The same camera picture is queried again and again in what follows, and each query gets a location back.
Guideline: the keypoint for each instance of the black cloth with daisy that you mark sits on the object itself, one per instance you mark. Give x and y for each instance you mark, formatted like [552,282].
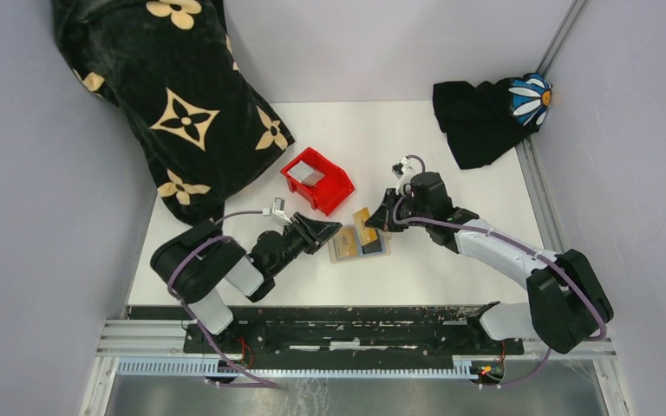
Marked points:
[483,122]

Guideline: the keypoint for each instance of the slotted grey cable duct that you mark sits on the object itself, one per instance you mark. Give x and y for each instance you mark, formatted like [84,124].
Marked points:
[203,367]

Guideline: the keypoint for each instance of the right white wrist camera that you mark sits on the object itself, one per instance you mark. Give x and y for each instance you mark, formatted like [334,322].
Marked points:
[405,169]

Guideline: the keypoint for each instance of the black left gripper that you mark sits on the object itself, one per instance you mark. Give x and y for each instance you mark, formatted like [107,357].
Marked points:
[317,230]

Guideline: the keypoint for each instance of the stack of credit cards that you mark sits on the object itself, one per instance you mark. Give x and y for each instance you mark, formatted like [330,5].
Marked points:
[305,174]

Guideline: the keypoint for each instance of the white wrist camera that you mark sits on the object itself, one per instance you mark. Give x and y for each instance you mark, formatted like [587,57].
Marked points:
[276,212]
[405,169]

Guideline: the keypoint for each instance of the black blanket with beige flowers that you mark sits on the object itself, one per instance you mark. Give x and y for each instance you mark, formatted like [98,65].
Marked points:
[168,66]

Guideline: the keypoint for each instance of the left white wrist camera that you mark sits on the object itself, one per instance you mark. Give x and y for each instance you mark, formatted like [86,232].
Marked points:
[276,212]

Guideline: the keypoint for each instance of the red plastic bin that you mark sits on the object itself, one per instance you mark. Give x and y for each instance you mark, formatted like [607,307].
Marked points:
[331,192]

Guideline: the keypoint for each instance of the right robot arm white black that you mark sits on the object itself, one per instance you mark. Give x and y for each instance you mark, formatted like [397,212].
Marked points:
[566,304]

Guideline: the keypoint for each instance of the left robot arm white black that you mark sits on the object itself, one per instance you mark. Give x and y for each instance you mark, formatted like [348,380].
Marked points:
[193,264]

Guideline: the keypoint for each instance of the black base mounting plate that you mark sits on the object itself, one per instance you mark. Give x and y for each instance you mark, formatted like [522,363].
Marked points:
[337,338]

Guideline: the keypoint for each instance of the aluminium rail frame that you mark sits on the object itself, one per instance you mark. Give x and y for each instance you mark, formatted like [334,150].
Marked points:
[171,332]

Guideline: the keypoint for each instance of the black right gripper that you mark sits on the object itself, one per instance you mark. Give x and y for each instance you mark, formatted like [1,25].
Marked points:
[381,217]

